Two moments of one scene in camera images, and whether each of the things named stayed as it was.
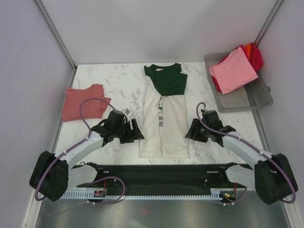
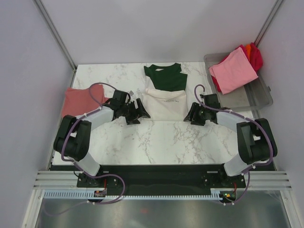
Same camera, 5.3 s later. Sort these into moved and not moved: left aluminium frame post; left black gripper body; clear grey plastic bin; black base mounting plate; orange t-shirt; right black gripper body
Moved: left black gripper body; right black gripper body
Not moved: black base mounting plate; orange t-shirt; clear grey plastic bin; left aluminium frame post
